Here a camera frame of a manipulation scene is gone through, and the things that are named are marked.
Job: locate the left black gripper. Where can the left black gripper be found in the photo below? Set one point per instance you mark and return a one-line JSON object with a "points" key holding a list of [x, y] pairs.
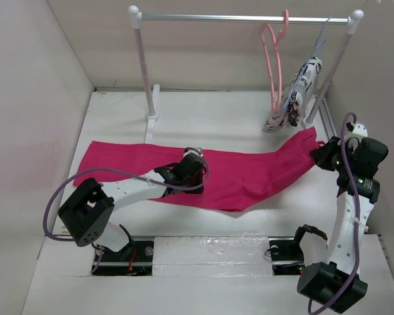
{"points": [[198, 183]]}

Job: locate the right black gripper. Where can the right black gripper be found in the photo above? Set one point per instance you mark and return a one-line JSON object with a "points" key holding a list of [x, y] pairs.
{"points": [[322, 153]]}

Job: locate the pink trousers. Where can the pink trousers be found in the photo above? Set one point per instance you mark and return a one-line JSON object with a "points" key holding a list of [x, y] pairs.
{"points": [[236, 181]]}

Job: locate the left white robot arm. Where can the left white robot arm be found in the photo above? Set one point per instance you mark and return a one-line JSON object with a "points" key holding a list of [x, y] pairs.
{"points": [[86, 213]]}

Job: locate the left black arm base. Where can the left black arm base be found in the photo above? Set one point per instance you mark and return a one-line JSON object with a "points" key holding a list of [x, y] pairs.
{"points": [[136, 261]]}

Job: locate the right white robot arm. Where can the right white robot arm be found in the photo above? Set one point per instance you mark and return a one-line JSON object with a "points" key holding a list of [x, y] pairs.
{"points": [[330, 279]]}

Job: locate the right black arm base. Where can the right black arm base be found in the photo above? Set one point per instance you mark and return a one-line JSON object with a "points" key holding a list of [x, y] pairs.
{"points": [[286, 256]]}

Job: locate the black white printed garment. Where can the black white printed garment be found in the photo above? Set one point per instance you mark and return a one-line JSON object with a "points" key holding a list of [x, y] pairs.
{"points": [[280, 118]]}

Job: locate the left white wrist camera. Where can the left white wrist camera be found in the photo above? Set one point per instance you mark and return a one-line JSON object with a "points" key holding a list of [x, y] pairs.
{"points": [[196, 151]]}

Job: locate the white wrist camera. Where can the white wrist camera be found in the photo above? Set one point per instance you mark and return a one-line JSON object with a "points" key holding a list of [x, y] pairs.
{"points": [[196, 151], [355, 130]]}

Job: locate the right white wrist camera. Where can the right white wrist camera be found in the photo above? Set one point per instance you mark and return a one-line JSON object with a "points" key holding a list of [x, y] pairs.
{"points": [[355, 130]]}

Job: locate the blue wire hanger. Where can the blue wire hanger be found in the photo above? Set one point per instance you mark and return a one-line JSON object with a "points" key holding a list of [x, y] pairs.
{"points": [[318, 42]]}

